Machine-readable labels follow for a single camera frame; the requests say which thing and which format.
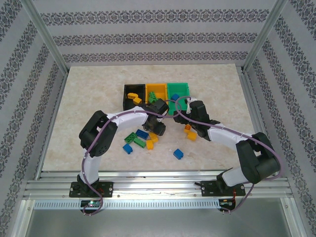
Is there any long blue lego brick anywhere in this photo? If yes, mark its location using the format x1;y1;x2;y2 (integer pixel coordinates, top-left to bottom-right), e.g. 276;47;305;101
135;129;150;139

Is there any long green lego brick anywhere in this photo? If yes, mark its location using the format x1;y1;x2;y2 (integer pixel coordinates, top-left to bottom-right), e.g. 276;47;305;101
133;137;147;149

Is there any yellow plastic bin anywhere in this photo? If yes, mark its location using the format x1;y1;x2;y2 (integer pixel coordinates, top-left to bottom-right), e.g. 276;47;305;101
145;83;169;106

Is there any green plastic bin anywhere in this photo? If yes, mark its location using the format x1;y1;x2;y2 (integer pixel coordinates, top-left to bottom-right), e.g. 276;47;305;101
166;82;191;117

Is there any black plastic bin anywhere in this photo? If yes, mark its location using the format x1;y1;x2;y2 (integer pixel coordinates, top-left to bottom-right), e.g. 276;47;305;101
122;83;147;112

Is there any grey metal shelf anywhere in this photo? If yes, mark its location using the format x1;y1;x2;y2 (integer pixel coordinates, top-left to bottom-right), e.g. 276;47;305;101
21;198;297;237

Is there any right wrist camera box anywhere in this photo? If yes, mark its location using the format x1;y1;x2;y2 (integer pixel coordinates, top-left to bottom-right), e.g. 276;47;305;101
185;97;198;115

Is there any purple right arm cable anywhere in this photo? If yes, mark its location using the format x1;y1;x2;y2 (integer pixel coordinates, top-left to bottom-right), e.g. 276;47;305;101
174;96;283;216

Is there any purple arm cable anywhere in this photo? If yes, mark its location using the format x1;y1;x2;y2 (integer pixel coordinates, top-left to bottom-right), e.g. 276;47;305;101
174;96;283;216
81;98;181;217

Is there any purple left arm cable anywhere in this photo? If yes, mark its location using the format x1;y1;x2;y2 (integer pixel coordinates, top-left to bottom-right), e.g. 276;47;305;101
81;98;181;217

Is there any aluminium mounting rail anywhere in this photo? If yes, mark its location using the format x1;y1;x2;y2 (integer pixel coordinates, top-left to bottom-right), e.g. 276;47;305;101
23;170;294;199

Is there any aluminium side rail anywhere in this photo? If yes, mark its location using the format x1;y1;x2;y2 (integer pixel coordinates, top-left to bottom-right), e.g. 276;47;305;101
237;65;281;177
34;71;69;177

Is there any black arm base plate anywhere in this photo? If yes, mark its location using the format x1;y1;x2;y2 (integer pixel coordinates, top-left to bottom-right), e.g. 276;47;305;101
70;181;114;198
201;180;246;198

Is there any slotted grey cable duct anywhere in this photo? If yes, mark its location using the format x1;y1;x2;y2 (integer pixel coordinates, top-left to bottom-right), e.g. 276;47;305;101
33;199;221;210

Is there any aluminium frame post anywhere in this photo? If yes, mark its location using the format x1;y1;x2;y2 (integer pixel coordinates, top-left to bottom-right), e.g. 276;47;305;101
21;0;69;75
242;0;289;73

